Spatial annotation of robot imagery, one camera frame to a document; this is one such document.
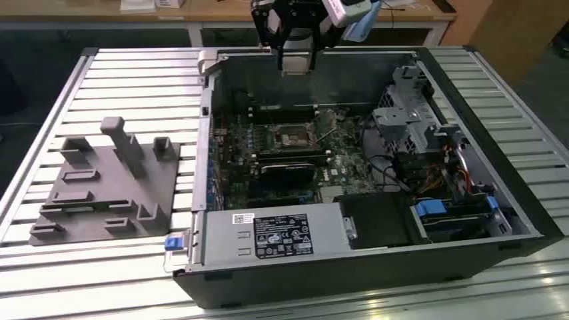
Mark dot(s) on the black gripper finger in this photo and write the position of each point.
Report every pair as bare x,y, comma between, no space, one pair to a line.
268,30
326,33

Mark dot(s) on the silver CPU plate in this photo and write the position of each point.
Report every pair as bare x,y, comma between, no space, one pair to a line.
297,65

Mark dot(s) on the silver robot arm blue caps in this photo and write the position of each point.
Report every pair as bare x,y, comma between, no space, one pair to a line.
362,23

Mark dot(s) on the black RAM slot white clips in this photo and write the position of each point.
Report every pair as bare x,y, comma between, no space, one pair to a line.
293,107
289,115

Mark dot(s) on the metal CPU socket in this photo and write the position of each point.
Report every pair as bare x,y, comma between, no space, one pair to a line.
293,136

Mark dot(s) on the white box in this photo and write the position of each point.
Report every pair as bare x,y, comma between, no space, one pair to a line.
169,3
137,6

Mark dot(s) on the grey metal drive cage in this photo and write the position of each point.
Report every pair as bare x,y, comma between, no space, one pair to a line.
399,126

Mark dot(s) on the green motherboard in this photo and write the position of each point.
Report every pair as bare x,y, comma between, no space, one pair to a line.
342,166

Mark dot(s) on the wooden desk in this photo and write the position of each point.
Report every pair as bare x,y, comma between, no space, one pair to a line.
88,18

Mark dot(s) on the wooden cabinet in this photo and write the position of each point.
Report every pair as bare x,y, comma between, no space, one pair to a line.
510,33

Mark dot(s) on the black graphics card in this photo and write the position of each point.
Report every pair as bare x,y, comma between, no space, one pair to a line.
284,173

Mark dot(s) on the silver chipset heatsink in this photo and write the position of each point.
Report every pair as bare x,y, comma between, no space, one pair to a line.
329,193

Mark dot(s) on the blue disk carrier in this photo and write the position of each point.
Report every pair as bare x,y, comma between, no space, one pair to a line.
429,206

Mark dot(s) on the black plastic shroud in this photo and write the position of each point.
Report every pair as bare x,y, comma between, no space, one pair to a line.
377,220

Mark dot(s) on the grey parts rack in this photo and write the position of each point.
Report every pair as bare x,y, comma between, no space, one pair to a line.
110,186

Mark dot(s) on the blue plastic clip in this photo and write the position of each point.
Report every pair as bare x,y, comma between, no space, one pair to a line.
490,204

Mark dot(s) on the grey power supply unit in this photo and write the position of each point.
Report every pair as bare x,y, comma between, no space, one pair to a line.
221,240

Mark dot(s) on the green RAM stick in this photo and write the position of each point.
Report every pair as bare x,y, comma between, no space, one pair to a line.
88,205

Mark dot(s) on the blue case latch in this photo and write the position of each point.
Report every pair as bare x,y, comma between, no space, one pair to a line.
173,242

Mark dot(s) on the black open PC case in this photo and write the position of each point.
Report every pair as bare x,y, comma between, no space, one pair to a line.
310,283

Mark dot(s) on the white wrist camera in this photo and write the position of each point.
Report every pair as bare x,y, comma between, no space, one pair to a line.
337,13

